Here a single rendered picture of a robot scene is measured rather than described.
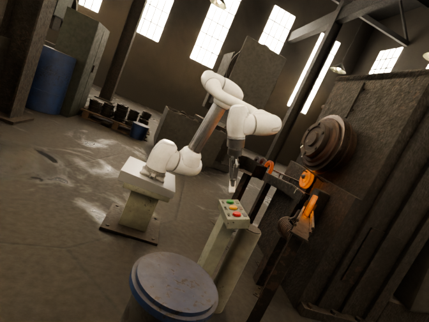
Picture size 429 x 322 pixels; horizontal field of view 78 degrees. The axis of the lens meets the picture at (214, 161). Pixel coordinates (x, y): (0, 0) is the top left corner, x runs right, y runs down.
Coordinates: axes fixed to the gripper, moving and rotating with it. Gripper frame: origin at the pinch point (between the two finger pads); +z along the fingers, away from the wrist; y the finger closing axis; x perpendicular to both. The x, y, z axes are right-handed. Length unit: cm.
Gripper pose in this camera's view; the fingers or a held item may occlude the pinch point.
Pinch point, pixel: (232, 185)
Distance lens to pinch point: 140.2
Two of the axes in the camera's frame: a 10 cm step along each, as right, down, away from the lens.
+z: -0.6, 9.7, 2.4
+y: -1.6, -2.4, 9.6
